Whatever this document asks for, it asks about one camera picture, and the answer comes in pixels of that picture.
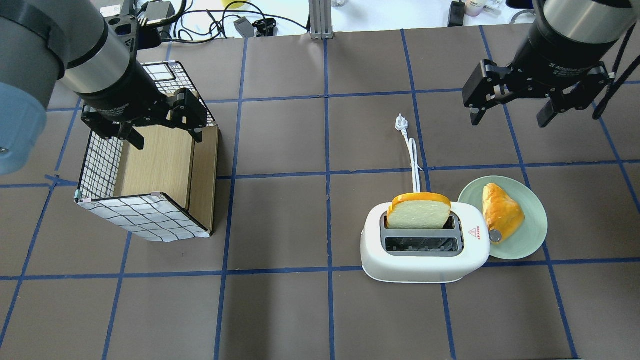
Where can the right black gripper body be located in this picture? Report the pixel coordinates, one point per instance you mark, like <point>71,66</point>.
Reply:
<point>556,59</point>

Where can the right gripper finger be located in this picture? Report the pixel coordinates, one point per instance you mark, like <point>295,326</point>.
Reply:
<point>551,110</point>
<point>476,115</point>

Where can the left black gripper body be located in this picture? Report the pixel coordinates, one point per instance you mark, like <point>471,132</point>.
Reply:
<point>121,89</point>

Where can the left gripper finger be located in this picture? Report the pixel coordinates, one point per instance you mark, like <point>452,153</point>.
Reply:
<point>196,133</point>
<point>135,138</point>

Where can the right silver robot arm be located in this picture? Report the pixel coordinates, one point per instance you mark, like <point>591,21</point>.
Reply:
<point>560,60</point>

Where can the white two-slot toaster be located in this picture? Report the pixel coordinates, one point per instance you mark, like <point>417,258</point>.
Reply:
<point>424,256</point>

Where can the black power adapter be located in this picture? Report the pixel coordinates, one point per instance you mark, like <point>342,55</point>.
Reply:
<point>456,14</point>

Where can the golden bread loaf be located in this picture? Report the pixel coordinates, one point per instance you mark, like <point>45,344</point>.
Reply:
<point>503,215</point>

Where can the light green plate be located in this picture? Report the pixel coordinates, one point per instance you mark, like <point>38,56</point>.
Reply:
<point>531,235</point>

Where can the toast bread slice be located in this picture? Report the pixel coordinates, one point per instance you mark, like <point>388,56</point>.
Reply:
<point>427,211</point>

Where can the aluminium frame post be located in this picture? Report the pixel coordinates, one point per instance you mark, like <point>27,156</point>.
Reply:
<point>320,15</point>

